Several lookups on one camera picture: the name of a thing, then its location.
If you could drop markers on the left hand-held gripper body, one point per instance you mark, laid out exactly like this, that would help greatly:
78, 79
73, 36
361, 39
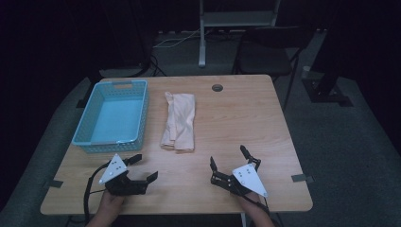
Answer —
124, 184

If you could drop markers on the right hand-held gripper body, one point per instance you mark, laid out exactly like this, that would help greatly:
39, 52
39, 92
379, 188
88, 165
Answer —
247, 179

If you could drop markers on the blue plastic basket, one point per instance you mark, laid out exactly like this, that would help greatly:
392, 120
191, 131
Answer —
113, 121

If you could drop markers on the beige cloth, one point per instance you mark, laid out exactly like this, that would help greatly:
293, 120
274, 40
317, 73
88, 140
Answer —
179, 121

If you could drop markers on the person's right hand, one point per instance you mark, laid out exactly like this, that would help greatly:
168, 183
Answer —
249, 200

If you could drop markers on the person's left hand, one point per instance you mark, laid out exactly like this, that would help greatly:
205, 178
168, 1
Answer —
111, 203

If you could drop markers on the grey tape strip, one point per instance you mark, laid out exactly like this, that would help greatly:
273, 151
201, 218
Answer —
301, 178
53, 183

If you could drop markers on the dark flat stand base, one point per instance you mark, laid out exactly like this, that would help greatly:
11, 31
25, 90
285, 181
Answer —
121, 73

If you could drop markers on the black chair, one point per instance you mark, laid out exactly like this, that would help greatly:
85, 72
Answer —
265, 60

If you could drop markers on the small white cylinder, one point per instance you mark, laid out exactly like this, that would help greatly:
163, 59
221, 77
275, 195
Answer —
305, 72

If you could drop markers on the black stand with base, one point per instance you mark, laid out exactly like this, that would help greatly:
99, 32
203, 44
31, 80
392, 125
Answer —
326, 88

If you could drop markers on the white metal stand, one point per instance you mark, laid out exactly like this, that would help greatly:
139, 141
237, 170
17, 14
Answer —
233, 19

